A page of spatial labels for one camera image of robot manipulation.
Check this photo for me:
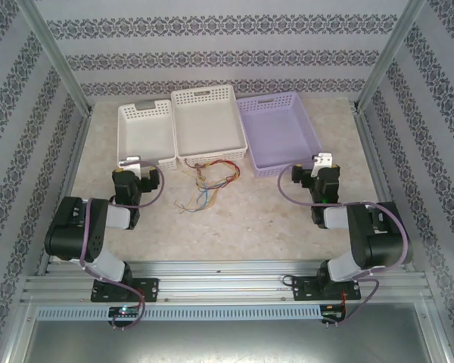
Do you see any purple perforated basket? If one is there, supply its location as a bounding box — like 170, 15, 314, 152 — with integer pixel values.
235, 92, 325, 178

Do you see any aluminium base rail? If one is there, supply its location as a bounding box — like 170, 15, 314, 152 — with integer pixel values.
20, 259, 434, 303

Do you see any slotted grey cable duct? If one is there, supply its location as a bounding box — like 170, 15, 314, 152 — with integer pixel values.
36, 304, 322, 322

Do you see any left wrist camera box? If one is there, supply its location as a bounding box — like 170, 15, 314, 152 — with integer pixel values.
117, 154, 141, 178

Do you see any left small circuit board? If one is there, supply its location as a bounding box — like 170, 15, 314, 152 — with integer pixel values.
108, 306, 143, 318

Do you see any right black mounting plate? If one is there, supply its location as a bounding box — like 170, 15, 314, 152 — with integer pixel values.
291, 275, 362, 303

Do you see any left aluminium side rail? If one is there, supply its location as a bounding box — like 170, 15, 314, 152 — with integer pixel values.
36, 107, 95, 275

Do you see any large white perforated basket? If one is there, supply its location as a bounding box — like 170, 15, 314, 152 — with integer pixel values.
169, 83, 249, 167

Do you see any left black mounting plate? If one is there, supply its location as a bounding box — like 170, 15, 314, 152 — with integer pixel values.
90, 278, 160, 303

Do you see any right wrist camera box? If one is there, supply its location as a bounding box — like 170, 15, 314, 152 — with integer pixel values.
310, 151, 334, 178

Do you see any right aluminium side rail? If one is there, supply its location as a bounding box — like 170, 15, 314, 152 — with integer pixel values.
351, 101, 419, 273

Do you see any small white perforated basket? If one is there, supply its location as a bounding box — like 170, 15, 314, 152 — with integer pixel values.
116, 98, 177, 170

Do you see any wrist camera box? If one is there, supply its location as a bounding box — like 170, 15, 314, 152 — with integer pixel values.
310, 151, 334, 178
117, 154, 141, 178

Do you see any black mounting plate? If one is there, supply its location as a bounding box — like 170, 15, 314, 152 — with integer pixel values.
291, 275, 362, 303
90, 278, 160, 303

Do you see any aluminium frame post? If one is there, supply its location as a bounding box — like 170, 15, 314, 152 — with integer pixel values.
357, 0, 428, 111
17, 0, 94, 116

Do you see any grey metal panel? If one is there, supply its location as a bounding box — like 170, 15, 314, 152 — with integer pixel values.
7, 302, 453, 363

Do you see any left aluminium frame post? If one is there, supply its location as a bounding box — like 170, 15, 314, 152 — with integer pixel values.
17, 0, 94, 116

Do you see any aluminium side rail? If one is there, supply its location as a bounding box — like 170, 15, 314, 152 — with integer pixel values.
36, 107, 95, 275
351, 101, 419, 273

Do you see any right aluminium frame post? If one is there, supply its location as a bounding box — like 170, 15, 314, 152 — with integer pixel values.
357, 0, 428, 111

